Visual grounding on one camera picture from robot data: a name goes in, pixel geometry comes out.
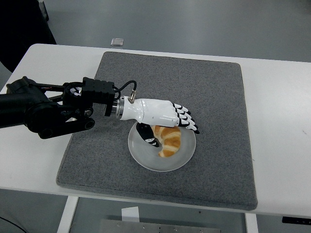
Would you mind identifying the thin black floor cable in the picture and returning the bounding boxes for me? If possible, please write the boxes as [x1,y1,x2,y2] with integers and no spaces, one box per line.
[0,216,25,233]

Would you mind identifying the round grey plate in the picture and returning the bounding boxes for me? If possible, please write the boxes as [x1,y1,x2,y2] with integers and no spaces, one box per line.
[128,118,197,172]

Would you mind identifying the person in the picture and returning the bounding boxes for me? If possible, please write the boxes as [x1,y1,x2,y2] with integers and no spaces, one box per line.
[0,0,57,73]

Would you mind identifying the golden croissant bread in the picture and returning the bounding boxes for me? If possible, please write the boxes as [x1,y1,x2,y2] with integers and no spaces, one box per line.
[150,125,182,158]

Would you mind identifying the black table control panel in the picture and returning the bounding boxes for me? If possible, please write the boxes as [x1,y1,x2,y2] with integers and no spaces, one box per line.
[281,216,311,225]

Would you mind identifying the white table leg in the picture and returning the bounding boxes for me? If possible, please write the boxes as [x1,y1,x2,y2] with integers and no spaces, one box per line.
[56,196,80,233]
[244,213,259,233]

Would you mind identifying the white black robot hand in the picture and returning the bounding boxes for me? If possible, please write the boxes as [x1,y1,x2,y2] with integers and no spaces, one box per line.
[119,96,201,148]

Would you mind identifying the grey felt mat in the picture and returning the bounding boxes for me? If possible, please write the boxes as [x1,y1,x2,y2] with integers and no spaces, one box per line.
[56,51,258,211]

